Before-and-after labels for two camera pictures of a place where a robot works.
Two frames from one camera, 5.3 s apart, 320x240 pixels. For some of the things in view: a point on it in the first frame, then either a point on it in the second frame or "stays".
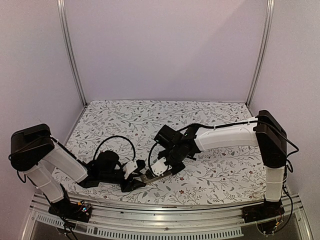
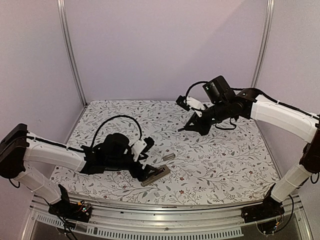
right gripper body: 175,156 to 205,127
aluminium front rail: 227,220 stays
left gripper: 130,186 to 136,174
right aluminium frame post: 257,74 stays
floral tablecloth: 128,128 stays
